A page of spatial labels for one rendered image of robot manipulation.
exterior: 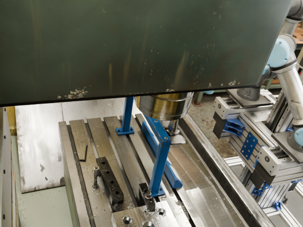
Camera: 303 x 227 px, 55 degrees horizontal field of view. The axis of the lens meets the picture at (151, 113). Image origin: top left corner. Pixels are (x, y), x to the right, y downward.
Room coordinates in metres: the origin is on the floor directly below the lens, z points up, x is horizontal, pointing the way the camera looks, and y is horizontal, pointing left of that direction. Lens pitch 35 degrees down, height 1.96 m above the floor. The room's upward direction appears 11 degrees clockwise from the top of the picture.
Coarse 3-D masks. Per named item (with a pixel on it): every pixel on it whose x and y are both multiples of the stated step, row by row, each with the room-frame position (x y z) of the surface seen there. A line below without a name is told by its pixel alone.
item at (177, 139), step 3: (177, 135) 0.94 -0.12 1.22; (180, 135) 0.94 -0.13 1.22; (171, 138) 0.91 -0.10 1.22; (174, 138) 0.91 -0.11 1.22; (177, 138) 0.92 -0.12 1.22; (180, 138) 0.92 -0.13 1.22; (183, 138) 0.92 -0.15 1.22; (171, 141) 0.89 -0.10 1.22; (174, 141) 0.89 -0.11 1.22; (177, 141) 0.90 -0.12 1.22; (180, 141) 0.90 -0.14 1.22; (183, 141) 0.90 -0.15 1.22; (171, 144) 0.88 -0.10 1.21; (174, 144) 0.88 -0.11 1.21; (177, 144) 0.88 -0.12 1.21
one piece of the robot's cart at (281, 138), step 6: (282, 132) 1.36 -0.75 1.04; (288, 132) 1.37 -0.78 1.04; (276, 138) 1.30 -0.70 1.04; (282, 138) 1.30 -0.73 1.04; (282, 144) 1.25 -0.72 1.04; (288, 144) 1.26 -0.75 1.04; (288, 150) 1.21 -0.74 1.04; (294, 150) 1.22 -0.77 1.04; (294, 156) 1.17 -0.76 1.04; (300, 156) 1.18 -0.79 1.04; (282, 162) 1.17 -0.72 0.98; (300, 162) 1.14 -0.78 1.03
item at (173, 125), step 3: (174, 120) 0.95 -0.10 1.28; (177, 120) 0.95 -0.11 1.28; (171, 123) 0.95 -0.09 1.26; (174, 123) 0.94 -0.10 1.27; (177, 123) 0.95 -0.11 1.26; (168, 126) 0.95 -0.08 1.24; (171, 126) 0.94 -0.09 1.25; (174, 126) 0.94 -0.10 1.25; (177, 126) 0.95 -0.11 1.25; (168, 129) 0.95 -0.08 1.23; (171, 129) 0.94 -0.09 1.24; (174, 129) 0.94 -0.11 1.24; (177, 129) 0.95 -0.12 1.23
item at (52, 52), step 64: (0, 0) 0.42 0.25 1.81; (64, 0) 0.46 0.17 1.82; (128, 0) 0.51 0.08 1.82; (192, 0) 0.57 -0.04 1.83; (256, 0) 0.64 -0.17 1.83; (0, 64) 0.42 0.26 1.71; (64, 64) 0.46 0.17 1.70; (128, 64) 0.52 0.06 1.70; (192, 64) 0.59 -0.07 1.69; (256, 64) 0.67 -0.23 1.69
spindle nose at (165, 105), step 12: (144, 96) 0.64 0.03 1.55; (156, 96) 0.63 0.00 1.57; (168, 96) 0.63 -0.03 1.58; (180, 96) 0.64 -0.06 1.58; (192, 96) 0.68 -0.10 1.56; (144, 108) 0.64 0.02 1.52; (156, 108) 0.63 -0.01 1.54; (168, 108) 0.63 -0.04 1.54; (180, 108) 0.64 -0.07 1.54; (168, 120) 0.63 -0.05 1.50
